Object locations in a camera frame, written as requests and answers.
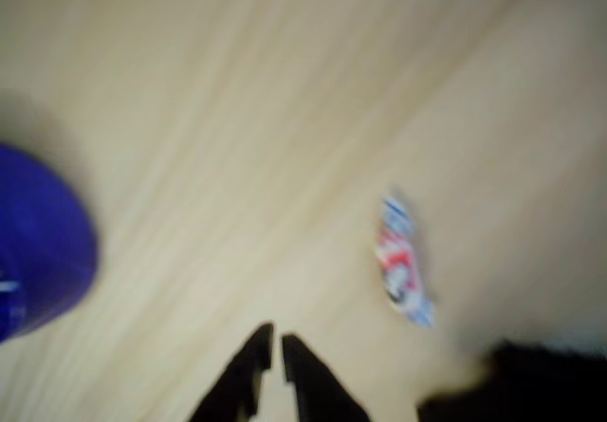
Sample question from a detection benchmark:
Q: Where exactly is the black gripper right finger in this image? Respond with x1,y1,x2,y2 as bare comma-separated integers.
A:
281,331,372,422

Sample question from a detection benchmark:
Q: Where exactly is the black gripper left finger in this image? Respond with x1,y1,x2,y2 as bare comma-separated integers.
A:
188,321,276,422

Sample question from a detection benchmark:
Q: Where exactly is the red white blue candy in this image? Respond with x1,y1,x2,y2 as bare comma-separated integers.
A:
372,186,438,330

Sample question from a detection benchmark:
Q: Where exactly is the purple plastic bowl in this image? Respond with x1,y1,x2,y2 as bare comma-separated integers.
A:
0,143,100,346

